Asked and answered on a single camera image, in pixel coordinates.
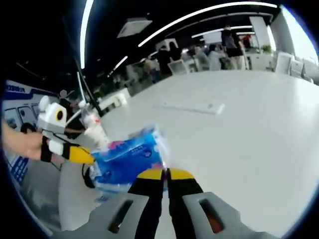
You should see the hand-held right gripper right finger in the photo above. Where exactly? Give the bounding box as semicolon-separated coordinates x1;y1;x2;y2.
166;168;246;239

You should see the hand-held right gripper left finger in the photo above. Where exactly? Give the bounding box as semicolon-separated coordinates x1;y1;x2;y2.
99;168;165;239

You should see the printed white paper cup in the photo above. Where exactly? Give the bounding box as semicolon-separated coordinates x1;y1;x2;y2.
83;122;110;148

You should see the black cable coil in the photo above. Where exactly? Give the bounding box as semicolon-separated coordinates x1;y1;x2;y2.
81;161;97;189

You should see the blue tissue packet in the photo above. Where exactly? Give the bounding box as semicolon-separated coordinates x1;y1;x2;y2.
90;123;168;195

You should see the person's left hand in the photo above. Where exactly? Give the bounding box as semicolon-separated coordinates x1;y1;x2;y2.
14;129;54;162

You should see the black stand pole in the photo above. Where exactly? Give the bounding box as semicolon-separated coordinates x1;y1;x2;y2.
74;58;104;118

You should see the white table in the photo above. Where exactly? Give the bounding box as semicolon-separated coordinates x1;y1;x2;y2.
57;69;319;239

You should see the white cabinet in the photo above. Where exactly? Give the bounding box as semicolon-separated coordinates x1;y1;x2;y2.
99;91;131;113

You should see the white built-in socket strip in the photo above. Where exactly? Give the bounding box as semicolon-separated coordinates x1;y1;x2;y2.
153;100;225;116

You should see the white mesh office chair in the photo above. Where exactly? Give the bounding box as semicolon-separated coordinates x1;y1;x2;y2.
167;60;188;76
275;51;295;75

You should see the ceiling air vent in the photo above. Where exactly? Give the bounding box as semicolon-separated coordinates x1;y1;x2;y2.
116;19;153;38

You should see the white screen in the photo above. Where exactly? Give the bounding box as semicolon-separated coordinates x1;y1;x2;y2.
202;33;223;45

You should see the green potted plant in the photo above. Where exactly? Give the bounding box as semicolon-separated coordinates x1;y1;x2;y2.
260;44;274;55

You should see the long ceiling light strip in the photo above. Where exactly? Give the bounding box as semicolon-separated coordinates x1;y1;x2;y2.
138;1;279;48

